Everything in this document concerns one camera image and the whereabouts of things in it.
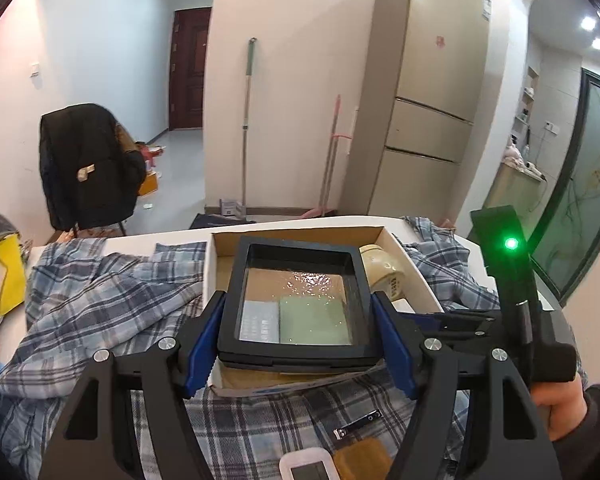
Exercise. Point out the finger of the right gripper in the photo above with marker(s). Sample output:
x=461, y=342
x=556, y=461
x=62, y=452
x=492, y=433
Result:
x=460, y=327
x=461, y=317

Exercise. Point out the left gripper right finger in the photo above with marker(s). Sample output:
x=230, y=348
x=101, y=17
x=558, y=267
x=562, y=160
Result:
x=504, y=436

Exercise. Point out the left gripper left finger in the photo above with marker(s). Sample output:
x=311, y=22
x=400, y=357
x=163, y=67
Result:
x=97, y=435

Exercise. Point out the white power adapter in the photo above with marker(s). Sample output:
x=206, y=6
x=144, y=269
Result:
x=402, y=306

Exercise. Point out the orange translucent soap box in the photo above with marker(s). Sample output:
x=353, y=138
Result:
x=363, y=460

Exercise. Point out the black display frame box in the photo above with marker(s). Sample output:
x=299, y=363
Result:
x=267, y=269

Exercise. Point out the white AUX remote control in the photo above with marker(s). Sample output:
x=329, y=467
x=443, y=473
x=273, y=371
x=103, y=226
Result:
x=310, y=463

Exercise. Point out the grey small carton box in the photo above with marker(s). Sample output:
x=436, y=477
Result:
x=260, y=322

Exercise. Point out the right hand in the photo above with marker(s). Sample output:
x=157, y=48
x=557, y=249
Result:
x=565, y=403

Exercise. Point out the beige sink cabinet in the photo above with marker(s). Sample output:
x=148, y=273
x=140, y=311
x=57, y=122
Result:
x=518, y=188

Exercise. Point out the dark framed glass door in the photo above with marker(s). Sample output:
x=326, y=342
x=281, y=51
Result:
x=566, y=241

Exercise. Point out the blue plaid shirt cloth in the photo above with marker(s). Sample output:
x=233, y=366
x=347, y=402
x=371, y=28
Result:
x=81, y=300

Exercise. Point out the white hair dryer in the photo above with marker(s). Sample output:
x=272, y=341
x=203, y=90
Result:
x=531, y=169

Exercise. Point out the silver nail clipper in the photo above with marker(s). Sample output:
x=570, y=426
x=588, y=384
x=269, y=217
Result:
x=342, y=432

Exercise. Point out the cardboard tray box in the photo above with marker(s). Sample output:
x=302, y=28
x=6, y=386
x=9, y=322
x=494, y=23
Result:
x=237, y=382

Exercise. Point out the yellow package box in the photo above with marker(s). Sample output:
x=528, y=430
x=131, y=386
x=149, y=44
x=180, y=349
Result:
x=12, y=276

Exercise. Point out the beige refrigerator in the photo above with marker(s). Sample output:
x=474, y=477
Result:
x=421, y=89

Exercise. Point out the orange cardboard box floor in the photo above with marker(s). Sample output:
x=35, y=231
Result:
x=149, y=185

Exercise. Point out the chair with black jacket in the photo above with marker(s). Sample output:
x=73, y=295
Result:
x=90, y=167

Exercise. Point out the dark red door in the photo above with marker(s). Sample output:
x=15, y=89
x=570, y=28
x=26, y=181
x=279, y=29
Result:
x=187, y=64

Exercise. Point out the red broom handle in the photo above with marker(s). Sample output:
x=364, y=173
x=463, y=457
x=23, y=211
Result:
x=321, y=209

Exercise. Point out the wall shelf niche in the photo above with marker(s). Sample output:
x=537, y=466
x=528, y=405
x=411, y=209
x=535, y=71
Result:
x=526, y=102

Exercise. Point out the grey mop handle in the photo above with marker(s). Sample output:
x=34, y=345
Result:
x=245, y=120

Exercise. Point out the white light switch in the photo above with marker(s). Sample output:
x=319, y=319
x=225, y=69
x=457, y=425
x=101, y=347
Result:
x=34, y=70

